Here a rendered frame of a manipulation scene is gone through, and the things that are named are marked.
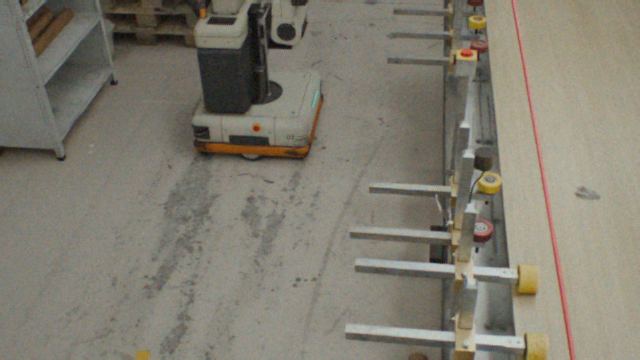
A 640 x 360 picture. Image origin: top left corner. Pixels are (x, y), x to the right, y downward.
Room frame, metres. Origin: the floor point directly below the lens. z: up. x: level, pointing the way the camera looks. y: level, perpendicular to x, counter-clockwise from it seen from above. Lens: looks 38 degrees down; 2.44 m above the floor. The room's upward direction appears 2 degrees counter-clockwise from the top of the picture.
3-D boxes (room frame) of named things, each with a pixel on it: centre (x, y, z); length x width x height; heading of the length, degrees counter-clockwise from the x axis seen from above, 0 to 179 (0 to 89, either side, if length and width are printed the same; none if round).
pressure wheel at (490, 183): (1.92, -0.59, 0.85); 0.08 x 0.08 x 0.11
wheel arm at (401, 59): (2.93, -0.55, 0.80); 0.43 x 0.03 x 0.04; 81
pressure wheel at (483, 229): (1.68, -0.50, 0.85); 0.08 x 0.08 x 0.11
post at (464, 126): (1.97, -0.49, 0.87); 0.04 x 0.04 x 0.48; 81
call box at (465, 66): (2.23, -0.53, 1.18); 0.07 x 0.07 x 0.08; 81
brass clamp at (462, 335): (1.21, -0.37, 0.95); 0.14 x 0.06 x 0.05; 171
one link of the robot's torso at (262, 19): (3.63, 0.16, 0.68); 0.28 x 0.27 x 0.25; 171
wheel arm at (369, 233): (1.71, -0.31, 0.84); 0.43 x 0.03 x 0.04; 81
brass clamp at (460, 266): (1.46, -0.41, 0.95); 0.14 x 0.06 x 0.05; 171
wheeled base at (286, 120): (3.59, 0.33, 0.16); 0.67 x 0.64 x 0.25; 81
